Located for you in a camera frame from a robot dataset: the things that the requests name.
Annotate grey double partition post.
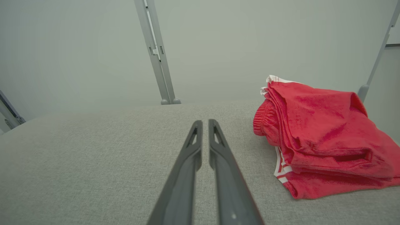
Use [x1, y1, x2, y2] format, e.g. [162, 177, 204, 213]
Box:
[134, 0, 182, 105]

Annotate red white basketball shorts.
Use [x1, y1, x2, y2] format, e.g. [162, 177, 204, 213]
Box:
[253, 80, 400, 179]

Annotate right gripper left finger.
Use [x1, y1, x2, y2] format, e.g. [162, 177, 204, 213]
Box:
[147, 120, 204, 225]

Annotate grey fabric sofa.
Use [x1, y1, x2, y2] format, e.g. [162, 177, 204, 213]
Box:
[0, 100, 400, 225]

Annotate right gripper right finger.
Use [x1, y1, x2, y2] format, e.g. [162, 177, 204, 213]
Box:
[208, 118, 265, 225]

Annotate grey single partition post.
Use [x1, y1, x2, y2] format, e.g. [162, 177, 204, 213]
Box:
[0, 91, 26, 130]
[358, 0, 400, 102]

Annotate red white basketball jersey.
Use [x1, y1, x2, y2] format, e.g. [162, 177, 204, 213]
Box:
[260, 75, 400, 200]

